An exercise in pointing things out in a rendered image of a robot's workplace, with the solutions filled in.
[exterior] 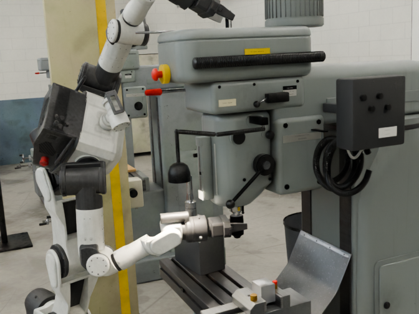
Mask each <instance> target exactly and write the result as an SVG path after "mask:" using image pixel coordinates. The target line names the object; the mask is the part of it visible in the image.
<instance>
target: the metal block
mask: <svg viewBox="0 0 419 314"><path fill-rule="evenodd" d="M252 291H253V292H254V293H256V294H257V295H259V296H260V297H261V298H263V299H264V300H265V301H266V303H271V302H275V301H276V298H275V283H273V282H271V281H270V280H268V279H267V278H266V277H265V278H260V279H257V280H253V281H252Z"/></svg>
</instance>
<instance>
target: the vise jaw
mask: <svg viewBox="0 0 419 314"><path fill-rule="evenodd" d="M252 293H254V292H253V291H252V290H250V289H249V288H247V287H246V288H240V289H237V290H236V291H235V292H234V293H233V294H232V302H233V303H234V304H235V305H236V306H237V307H239V308H240V309H241V310H242V311H243V312H245V313H246V314H263V313H264V312H266V311H267V307H266V301H265V300H264V299H263V298H261V297H260V296H259V295H257V296H258V300H257V301H256V302H252V301H250V294H252Z"/></svg>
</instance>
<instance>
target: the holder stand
mask: <svg viewBox="0 0 419 314"><path fill-rule="evenodd" d="M175 260H176V261H178V262H179V263H181V264H183V265H184V266H185V267H188V268H189V269H190V270H192V271H194V272H195V273H197V274H198V275H205V274H209V273H212V272H216V271H219V270H223V269H225V263H224V237H214V238H212V237H209V236H208V240H207V241H201V242H200V243H198V242H190V243H187V241H186V240H182V242H181V244H179V245H178V246H176V247H175Z"/></svg>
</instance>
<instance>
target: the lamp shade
mask: <svg viewBox="0 0 419 314"><path fill-rule="evenodd" d="M190 181H191V174H190V170H189V167H188V165H187V164H185V163H184V162H179V163H177V162H176V163H173V164H172V165H171V166H170V167H169V170H168V182H169V183H173V184H181V183H187V182H190Z"/></svg>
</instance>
